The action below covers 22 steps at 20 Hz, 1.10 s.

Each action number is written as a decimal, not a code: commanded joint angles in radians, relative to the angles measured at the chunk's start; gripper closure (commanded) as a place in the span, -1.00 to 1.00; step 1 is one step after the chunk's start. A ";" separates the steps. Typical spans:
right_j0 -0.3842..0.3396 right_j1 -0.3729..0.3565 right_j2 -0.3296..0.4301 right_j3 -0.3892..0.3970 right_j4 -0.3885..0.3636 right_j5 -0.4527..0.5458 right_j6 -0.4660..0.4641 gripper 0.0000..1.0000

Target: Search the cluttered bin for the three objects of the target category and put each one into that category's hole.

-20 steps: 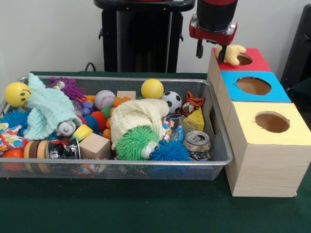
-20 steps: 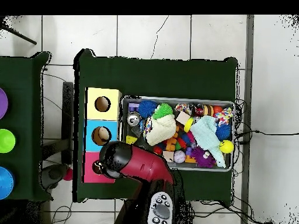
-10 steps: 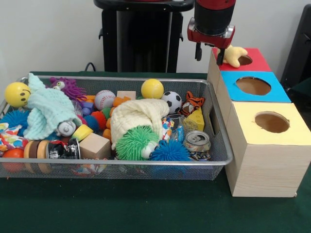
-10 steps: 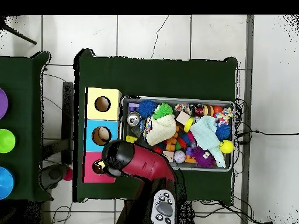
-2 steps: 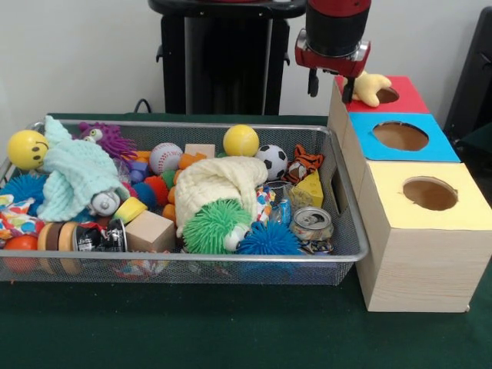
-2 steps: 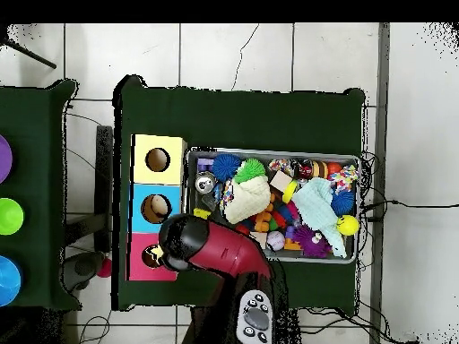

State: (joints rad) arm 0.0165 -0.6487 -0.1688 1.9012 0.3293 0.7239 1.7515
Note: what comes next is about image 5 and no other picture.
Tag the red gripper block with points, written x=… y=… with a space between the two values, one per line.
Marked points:
x=334 y=64

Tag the yellow duck plush toy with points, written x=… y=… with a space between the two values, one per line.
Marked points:
x=371 y=88

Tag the cream cloth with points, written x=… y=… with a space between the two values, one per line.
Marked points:
x=215 y=180

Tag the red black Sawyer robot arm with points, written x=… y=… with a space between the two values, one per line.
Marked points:
x=338 y=27

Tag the silver mesh bin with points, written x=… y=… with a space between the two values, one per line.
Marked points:
x=307 y=269

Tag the wooden box with three holes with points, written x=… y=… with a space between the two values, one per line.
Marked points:
x=423 y=250

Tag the tiger plush toy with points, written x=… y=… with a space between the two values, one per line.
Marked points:
x=303 y=161

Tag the small soccer ball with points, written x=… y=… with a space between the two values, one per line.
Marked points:
x=271 y=161

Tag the plain yellow foam ball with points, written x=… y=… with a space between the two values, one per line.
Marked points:
x=241 y=140

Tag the black chair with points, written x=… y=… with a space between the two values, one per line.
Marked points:
x=471 y=77

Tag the dark green table cloth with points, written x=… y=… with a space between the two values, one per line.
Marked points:
x=476 y=142
x=192 y=330

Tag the blue spiky rubber ball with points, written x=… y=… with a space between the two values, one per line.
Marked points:
x=269 y=240

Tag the white baseball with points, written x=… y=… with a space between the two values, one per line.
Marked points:
x=165 y=157

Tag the green spiky rubber ball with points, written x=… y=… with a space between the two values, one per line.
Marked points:
x=209 y=228

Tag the purple spiky toy with eyes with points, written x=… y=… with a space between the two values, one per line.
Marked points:
x=111 y=140

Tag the light blue cloth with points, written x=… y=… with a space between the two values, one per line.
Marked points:
x=73 y=177

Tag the yellow plastic ball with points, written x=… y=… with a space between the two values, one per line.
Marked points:
x=25 y=150

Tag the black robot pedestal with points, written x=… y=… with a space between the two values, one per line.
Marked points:
x=230 y=57

